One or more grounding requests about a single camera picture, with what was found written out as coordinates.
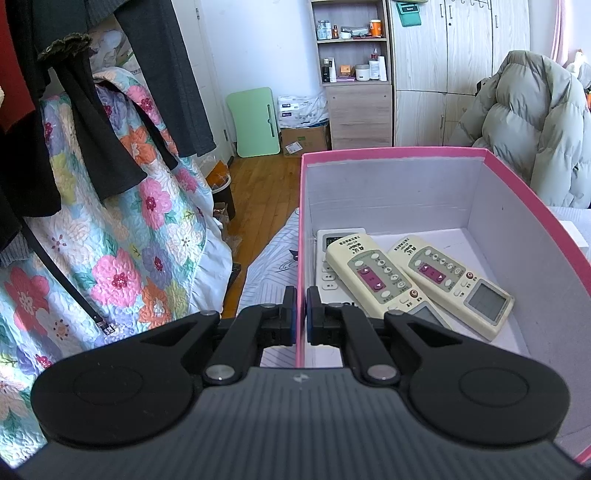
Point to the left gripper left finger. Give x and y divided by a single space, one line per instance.
241 341

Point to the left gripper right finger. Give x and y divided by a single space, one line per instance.
347 328

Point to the white TCL remote control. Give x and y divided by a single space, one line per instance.
329 285

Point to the long cream remote control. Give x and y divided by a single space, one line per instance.
378 285

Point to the cream remote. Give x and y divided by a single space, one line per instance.
477 302

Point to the pink storage box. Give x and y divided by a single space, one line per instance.
469 204

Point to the small trash bin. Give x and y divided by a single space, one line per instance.
220 180

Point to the floral quilt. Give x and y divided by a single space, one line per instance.
136 261

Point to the cardboard box on floor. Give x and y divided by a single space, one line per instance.
297 142

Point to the green folding table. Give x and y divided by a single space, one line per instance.
256 131

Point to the white printed packages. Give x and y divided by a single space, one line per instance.
296 112

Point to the white jar on shelf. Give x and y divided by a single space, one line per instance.
362 72

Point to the light wood wardrobe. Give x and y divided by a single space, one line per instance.
439 64

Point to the wooden open shelf unit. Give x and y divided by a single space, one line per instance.
354 59

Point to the grey puffer jacket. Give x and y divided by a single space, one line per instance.
534 116

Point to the orange bottle on shelf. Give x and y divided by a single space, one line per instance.
376 28

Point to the teal hanging organizer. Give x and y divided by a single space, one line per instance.
409 13

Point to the pink curtain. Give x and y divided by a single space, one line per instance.
561 32

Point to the hanging dark clothes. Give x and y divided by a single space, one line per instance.
40 37

